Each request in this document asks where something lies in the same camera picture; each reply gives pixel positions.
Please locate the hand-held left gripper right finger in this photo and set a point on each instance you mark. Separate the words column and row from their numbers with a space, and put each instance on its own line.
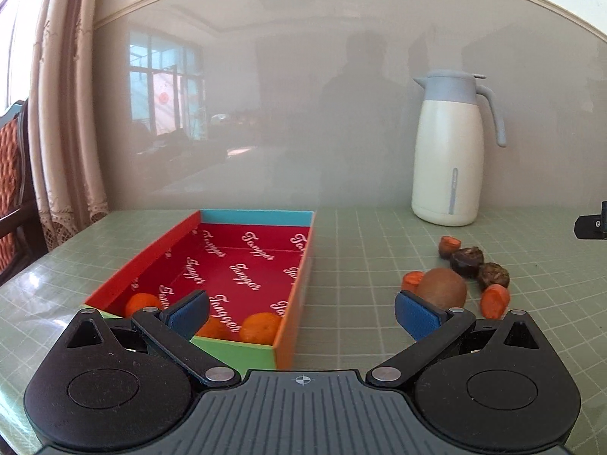
column 417, row 316

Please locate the dark water chestnut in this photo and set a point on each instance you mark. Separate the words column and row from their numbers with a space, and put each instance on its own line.
column 467, row 261
column 493, row 275

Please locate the carrot piece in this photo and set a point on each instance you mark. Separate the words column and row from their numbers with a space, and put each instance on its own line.
column 495, row 301
column 448, row 245
column 411, row 280

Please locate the green grid tablecloth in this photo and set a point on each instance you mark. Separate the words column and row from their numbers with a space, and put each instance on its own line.
column 360, row 265

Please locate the brown kiwi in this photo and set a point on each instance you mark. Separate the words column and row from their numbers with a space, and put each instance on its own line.
column 443, row 286

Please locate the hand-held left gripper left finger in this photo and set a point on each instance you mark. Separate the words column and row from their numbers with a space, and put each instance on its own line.
column 189, row 312

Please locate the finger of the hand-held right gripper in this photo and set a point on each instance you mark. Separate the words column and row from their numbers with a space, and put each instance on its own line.
column 590, row 226

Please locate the wooden chair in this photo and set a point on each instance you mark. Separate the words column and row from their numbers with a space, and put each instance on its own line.
column 14, row 189

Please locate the white thermos jug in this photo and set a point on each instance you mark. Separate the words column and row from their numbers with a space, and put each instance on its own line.
column 443, row 161

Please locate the colourful cardboard box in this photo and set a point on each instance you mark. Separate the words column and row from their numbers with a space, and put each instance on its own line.
column 246, row 256

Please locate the beige lace curtain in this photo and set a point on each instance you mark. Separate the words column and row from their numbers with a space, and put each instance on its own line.
column 61, row 128

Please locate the orange mandarin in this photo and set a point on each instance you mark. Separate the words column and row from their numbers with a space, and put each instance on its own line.
column 214, row 329
column 142, row 304
column 260, row 328

